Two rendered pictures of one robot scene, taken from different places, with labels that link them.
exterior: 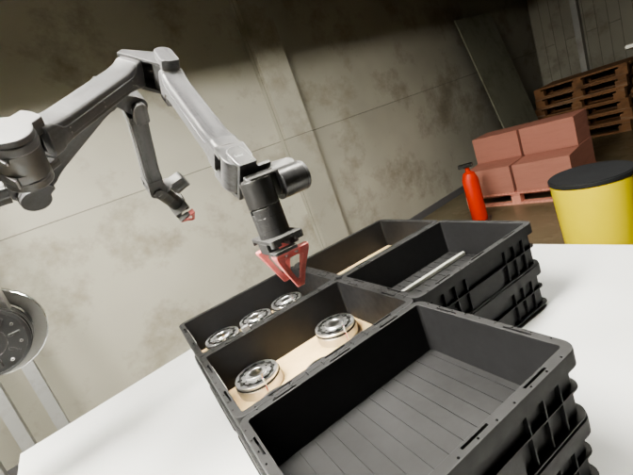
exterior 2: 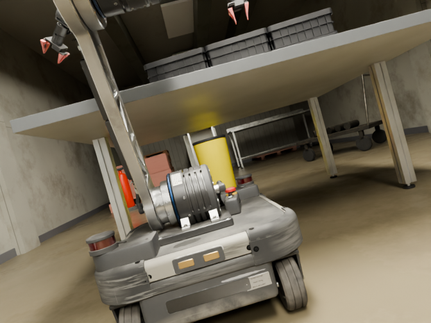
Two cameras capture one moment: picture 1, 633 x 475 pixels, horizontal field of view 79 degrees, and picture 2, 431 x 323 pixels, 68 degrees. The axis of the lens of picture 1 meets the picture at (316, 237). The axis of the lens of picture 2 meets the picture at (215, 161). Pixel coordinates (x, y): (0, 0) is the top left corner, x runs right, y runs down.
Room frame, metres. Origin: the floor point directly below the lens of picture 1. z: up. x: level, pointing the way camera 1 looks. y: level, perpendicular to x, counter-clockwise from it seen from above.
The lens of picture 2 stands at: (0.14, 1.68, 0.44)
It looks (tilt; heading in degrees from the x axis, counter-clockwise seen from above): 1 degrees down; 300
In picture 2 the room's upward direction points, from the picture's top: 16 degrees counter-clockwise
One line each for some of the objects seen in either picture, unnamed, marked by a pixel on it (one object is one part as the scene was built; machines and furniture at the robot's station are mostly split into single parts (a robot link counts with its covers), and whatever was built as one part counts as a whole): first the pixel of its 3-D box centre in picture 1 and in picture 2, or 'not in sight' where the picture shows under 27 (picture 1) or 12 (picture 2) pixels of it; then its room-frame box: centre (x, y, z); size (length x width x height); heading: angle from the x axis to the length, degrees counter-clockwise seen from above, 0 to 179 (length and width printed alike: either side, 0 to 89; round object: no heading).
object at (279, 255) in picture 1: (289, 261); (243, 12); (0.67, 0.06, 1.10); 0.07 x 0.07 x 0.09; 25
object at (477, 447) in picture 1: (395, 393); (292, 34); (0.48, -0.03, 0.92); 0.40 x 0.30 x 0.02; 115
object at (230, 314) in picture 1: (263, 321); (183, 78); (1.02, 0.23, 0.87); 0.40 x 0.30 x 0.11; 115
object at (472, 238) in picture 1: (437, 272); not in sight; (0.92, -0.26, 0.87); 0.40 x 0.30 x 0.11; 115
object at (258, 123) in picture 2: not in sight; (273, 136); (2.42, -5.08, 0.46); 1.83 x 0.67 x 0.91; 33
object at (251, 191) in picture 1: (262, 191); not in sight; (0.69, 0.06, 1.24); 0.07 x 0.06 x 0.07; 122
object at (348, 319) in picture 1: (334, 324); not in sight; (0.86, 0.03, 0.86); 0.10 x 0.10 x 0.01
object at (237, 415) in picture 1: (302, 335); (235, 52); (0.75, 0.10, 0.92); 0.40 x 0.30 x 0.02; 115
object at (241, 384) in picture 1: (256, 374); not in sight; (0.77, 0.23, 0.86); 0.10 x 0.10 x 0.01
